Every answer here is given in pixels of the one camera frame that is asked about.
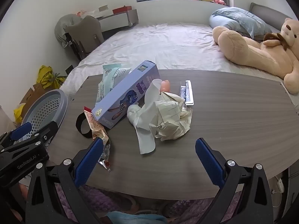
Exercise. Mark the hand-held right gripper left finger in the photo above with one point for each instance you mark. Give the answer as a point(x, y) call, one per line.
point(90, 161)

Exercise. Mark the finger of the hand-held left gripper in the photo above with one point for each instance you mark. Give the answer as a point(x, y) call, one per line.
point(48, 131)
point(21, 129)

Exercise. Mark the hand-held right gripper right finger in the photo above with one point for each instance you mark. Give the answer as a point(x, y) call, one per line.
point(209, 162)

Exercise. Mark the grey perforated plastic basket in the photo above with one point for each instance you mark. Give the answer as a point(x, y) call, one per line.
point(42, 112)

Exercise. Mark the orange red snack wrapper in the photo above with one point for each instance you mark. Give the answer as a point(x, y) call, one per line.
point(95, 126)

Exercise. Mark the white tissue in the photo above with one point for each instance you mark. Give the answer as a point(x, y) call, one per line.
point(146, 142)

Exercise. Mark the white paper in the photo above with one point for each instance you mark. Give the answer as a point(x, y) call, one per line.
point(168, 114)

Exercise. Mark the purple cartoon cardboard box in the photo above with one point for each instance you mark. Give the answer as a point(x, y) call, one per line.
point(121, 98)

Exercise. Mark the bundle of playing cards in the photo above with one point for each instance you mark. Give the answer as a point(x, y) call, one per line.
point(188, 93)

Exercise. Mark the pink pig toy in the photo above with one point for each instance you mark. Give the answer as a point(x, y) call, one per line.
point(165, 85)

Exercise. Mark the pale teal wipes packet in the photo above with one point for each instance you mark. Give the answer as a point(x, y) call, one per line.
point(114, 72)

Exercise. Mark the yellow plastic bag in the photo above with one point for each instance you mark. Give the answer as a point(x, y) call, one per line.
point(18, 114)

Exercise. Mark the brown cardboard box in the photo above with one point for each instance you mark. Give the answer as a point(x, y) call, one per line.
point(35, 95)

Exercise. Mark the purple fluffy rug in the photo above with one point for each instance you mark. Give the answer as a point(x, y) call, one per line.
point(102, 198)

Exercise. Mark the yellow tied sack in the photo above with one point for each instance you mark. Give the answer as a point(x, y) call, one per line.
point(45, 74)

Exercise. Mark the light blue cloth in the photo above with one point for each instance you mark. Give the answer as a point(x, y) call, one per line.
point(135, 218)

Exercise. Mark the white power adapter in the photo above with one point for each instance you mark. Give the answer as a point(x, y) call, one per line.
point(279, 184)

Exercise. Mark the grey cloth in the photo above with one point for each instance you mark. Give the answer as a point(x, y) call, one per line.
point(62, 28)

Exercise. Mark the beige chair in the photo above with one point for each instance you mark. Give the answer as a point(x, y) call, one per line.
point(86, 30)

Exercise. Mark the large beige teddy bear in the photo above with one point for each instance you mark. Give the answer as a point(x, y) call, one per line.
point(257, 56)

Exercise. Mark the bed with checked sheet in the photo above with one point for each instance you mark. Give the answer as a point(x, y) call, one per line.
point(163, 49)

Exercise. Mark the pink packets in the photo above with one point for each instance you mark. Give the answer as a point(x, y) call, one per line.
point(80, 11)

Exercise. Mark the white grey desk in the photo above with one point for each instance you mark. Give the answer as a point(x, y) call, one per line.
point(114, 21)

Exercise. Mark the red box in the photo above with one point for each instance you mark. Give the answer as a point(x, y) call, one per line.
point(121, 9)

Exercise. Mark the blue pillow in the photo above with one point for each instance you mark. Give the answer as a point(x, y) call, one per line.
point(238, 18)

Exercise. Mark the grey padded headboard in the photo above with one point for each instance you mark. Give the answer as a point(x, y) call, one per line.
point(264, 11)

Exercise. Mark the taped wall socket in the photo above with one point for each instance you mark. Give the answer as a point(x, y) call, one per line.
point(104, 7)

